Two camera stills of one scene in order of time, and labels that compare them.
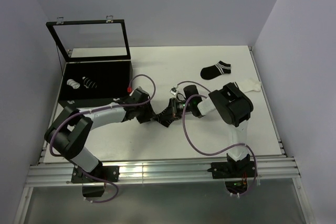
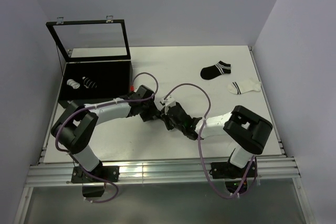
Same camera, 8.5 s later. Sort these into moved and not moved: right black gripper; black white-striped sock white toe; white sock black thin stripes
Moved: right black gripper
Not moved: white sock black thin stripes; black white-striped sock white toe
